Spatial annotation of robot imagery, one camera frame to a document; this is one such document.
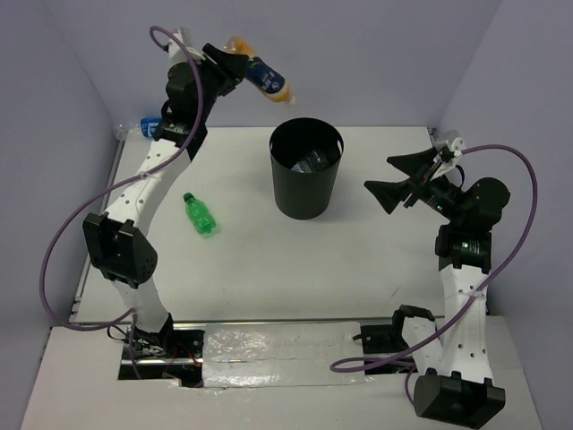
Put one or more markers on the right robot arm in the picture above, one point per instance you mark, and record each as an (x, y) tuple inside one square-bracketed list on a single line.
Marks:
[(455, 382)]

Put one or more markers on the clear bottle blue label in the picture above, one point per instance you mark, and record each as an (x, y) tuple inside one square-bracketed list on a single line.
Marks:
[(144, 128)]

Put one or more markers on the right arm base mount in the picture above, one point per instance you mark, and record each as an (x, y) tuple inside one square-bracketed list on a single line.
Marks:
[(381, 340)]

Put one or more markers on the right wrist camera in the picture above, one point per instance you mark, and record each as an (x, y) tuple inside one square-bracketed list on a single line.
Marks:
[(451, 140)]

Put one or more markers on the clear bottle green-blue label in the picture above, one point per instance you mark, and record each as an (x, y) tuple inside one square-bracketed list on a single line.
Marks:
[(301, 167)]

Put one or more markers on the black plastic bin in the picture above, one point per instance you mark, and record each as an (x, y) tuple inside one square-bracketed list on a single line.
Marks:
[(300, 195)]

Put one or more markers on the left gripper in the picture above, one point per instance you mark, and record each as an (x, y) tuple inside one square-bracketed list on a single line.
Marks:
[(231, 69)]

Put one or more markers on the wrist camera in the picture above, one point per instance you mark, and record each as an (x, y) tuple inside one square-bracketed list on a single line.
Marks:
[(451, 140), (181, 42)]

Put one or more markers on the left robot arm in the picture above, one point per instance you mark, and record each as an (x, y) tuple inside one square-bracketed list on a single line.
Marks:
[(117, 238)]

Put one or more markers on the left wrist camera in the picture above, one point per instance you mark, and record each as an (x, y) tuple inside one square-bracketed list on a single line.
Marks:
[(181, 42)]

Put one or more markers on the clear bottle purple-blue label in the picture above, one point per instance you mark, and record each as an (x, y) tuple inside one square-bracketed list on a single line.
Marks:
[(317, 160)]

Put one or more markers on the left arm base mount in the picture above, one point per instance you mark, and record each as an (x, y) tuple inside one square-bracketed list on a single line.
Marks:
[(181, 363)]

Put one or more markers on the orange juice bottle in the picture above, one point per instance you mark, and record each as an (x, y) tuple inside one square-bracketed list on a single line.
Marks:
[(268, 81)]

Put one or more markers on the silver tape sheet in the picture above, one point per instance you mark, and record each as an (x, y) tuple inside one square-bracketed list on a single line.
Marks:
[(278, 354)]

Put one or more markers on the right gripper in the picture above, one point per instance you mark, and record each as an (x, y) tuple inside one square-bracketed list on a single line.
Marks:
[(415, 164)]

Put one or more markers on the green plastic bottle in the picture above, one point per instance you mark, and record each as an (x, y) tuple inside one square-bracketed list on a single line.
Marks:
[(199, 215)]

